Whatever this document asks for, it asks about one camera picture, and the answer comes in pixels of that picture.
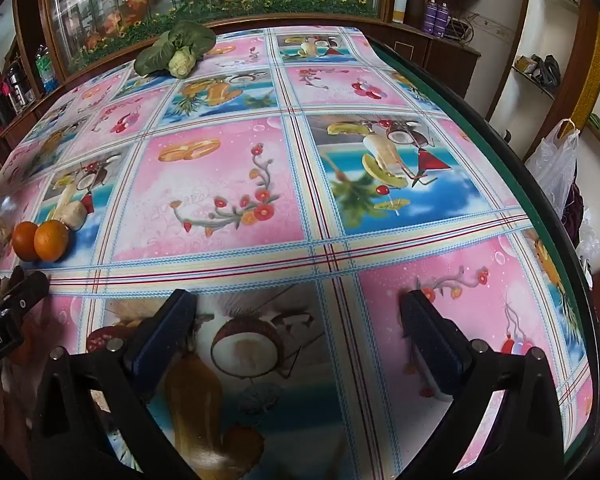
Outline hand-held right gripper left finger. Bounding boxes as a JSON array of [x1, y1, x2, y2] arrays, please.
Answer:
[[29, 288, 198, 480]]

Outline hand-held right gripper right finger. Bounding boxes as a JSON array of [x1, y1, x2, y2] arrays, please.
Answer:
[[399, 289, 570, 480]]

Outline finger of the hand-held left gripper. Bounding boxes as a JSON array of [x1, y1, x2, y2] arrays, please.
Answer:
[[0, 270, 51, 318]]

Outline orange mandarin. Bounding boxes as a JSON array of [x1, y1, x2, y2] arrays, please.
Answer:
[[11, 221, 40, 262], [34, 220, 71, 263]]

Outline printed plastic tablecloth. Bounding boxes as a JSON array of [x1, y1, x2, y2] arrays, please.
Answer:
[[0, 25, 593, 480]]

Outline black and silver thermos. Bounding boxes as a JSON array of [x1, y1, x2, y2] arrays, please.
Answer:
[[5, 62, 31, 106]]

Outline white plastic bag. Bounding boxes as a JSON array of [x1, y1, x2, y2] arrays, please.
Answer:
[[524, 119, 581, 221]]

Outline green label water bottle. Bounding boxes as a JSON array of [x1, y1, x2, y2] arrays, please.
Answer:
[[34, 45, 58, 93]]

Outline green bok choy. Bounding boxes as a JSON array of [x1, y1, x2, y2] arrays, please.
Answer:
[[133, 21, 217, 80]]

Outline black shoes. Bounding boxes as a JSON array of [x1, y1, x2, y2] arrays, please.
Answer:
[[530, 54, 563, 92]]

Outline black cable bundle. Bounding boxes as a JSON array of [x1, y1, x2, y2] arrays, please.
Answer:
[[447, 12, 476, 43]]

